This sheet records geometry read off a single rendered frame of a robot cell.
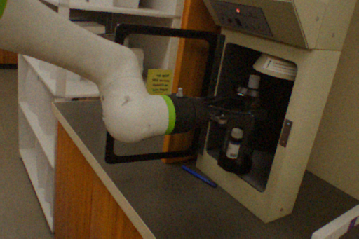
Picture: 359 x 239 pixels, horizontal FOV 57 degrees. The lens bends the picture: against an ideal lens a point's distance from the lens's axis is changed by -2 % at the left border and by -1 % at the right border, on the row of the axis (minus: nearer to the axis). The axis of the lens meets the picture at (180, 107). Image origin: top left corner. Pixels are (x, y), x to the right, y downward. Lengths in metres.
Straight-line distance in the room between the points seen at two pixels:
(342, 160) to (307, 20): 0.66
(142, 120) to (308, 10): 0.41
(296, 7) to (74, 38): 0.43
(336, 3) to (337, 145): 0.61
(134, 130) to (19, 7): 0.30
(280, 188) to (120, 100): 0.48
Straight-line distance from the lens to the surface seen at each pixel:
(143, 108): 0.68
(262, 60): 0.93
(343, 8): 0.85
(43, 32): 0.60
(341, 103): 1.26
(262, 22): 0.82
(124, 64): 0.73
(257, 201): 0.96
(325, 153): 1.32
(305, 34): 0.76
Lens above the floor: 1.48
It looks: 19 degrees down
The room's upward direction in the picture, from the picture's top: 9 degrees clockwise
